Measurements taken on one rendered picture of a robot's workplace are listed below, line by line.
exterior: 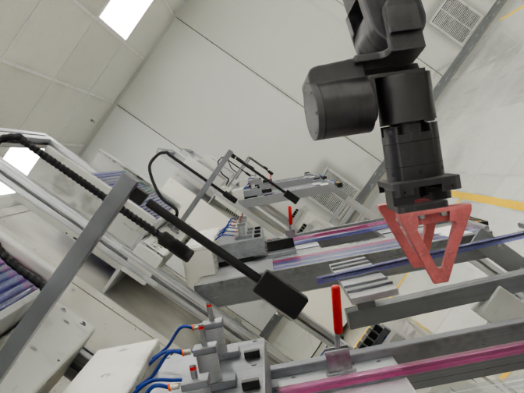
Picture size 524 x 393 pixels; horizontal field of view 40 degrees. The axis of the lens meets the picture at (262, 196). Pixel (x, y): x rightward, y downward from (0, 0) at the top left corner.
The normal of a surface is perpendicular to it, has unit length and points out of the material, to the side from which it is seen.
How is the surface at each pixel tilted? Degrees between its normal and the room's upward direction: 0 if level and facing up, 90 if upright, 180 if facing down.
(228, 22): 90
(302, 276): 90
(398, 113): 68
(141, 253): 90
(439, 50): 90
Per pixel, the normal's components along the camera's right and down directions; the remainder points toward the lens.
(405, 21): 0.11, -0.22
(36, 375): 0.57, -0.82
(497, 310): 0.00, 0.05
